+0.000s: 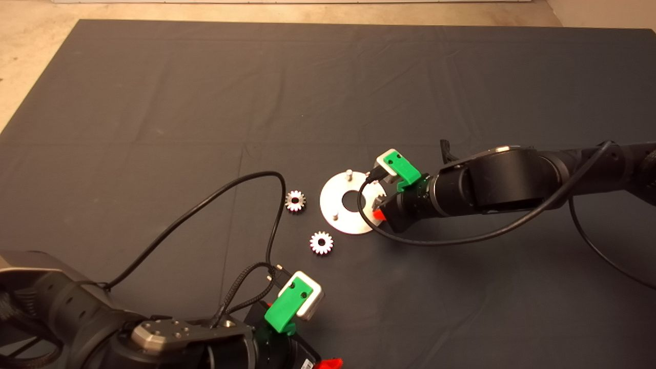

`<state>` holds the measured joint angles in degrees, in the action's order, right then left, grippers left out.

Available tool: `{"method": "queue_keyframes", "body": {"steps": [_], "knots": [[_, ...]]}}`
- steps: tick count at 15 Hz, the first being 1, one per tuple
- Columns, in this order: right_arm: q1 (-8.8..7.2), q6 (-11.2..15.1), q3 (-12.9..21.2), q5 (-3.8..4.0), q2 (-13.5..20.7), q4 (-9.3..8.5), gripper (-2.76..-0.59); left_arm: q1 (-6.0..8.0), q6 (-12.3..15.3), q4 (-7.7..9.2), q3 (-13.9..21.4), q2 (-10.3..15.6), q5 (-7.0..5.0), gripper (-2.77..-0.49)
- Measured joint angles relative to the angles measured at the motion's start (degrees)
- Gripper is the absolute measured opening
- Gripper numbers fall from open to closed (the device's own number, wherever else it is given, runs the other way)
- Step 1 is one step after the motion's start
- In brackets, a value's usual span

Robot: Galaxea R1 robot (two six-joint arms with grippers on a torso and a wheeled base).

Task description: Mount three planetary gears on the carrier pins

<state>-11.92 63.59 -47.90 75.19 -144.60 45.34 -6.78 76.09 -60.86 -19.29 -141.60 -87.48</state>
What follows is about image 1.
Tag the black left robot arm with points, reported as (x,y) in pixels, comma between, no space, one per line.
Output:
(61,312)

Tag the round metal carrier plate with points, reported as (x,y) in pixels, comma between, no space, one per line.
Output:
(338,225)

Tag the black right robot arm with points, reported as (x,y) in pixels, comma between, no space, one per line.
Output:
(502,179)

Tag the small steel planetary gear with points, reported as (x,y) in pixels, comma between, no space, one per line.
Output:
(314,248)
(289,205)
(378,203)

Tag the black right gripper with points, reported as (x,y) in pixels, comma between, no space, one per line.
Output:
(412,205)

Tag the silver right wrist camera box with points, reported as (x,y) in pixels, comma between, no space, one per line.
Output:
(382,165)

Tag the dark grey table cloth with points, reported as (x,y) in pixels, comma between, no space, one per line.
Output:
(154,102)

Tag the green right camera mount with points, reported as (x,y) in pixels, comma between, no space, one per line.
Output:
(402,166)

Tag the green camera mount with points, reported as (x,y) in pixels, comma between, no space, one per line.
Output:
(402,166)
(282,307)

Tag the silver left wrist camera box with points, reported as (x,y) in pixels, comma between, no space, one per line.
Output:
(314,302)

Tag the green left camera mount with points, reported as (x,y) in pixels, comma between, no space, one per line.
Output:
(282,307)

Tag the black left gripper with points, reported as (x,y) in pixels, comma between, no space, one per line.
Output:
(281,353)

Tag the braided black harness loop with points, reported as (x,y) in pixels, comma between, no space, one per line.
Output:
(56,351)

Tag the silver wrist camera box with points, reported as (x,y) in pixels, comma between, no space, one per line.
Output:
(314,302)
(382,165)

